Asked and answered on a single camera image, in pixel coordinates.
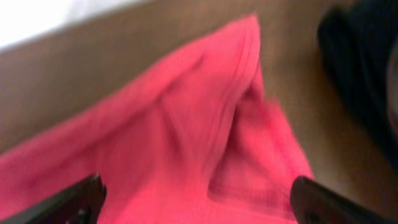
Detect black folded shirt white letters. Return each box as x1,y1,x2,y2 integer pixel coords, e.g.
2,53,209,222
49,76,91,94
317,0,397,170

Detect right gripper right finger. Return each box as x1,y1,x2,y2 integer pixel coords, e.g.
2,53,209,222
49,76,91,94
290,176,395,224

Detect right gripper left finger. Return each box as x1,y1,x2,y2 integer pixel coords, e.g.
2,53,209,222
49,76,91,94
1,174,107,224

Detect red t-shirt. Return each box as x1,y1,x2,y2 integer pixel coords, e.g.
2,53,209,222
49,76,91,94
1,14,312,223

